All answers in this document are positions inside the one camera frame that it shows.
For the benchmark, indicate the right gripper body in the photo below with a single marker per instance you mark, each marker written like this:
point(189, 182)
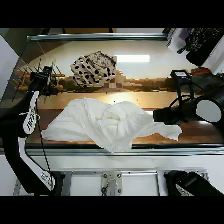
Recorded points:
point(166, 116)

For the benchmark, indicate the white long-sleeved shirt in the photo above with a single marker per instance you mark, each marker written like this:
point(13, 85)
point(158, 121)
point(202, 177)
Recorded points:
point(100, 126)

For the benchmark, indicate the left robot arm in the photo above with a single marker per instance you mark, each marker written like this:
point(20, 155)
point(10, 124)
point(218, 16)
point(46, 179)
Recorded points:
point(13, 133)

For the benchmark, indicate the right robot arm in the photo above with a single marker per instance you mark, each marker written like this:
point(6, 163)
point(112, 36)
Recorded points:
point(208, 110)

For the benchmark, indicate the heap of clothes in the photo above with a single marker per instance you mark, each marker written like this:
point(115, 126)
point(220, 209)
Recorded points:
point(203, 43)

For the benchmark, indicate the beige black-spotted garment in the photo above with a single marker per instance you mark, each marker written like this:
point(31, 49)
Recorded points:
point(93, 68)

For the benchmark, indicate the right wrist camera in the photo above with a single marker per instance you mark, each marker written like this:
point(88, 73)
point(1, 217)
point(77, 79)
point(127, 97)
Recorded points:
point(181, 76)

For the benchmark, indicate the silver frame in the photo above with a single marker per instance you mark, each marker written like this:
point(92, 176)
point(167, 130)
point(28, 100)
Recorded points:
point(133, 151)

